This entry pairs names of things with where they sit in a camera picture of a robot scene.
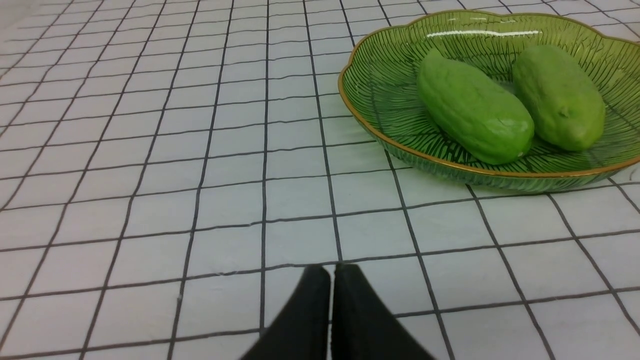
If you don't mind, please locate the green glass plate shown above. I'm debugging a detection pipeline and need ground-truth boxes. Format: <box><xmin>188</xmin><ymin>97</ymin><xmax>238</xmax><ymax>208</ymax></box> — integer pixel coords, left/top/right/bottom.
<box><xmin>338</xmin><ymin>9</ymin><xmax>640</xmax><ymax>193</ymax></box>

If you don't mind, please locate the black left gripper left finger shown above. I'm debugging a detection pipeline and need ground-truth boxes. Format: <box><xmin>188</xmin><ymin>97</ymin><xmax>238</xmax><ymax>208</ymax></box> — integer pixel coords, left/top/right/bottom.
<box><xmin>242</xmin><ymin>264</ymin><xmax>331</xmax><ymax>360</ymax></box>

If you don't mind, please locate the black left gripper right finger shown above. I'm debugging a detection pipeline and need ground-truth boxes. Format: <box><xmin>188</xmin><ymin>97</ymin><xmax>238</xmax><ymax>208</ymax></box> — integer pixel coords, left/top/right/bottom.
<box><xmin>331</xmin><ymin>263</ymin><xmax>434</xmax><ymax>360</ymax></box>

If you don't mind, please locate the small green cucumber toy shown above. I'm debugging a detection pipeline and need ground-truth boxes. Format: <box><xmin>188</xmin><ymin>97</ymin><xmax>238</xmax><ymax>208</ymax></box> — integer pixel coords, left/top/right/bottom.
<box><xmin>416</xmin><ymin>48</ymin><xmax>535</xmax><ymax>166</ymax></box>

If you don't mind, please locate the white grid tablecloth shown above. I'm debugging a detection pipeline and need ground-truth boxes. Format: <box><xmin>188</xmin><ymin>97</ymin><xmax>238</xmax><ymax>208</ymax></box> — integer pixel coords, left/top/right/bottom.
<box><xmin>0</xmin><ymin>0</ymin><xmax>639</xmax><ymax>360</ymax></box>

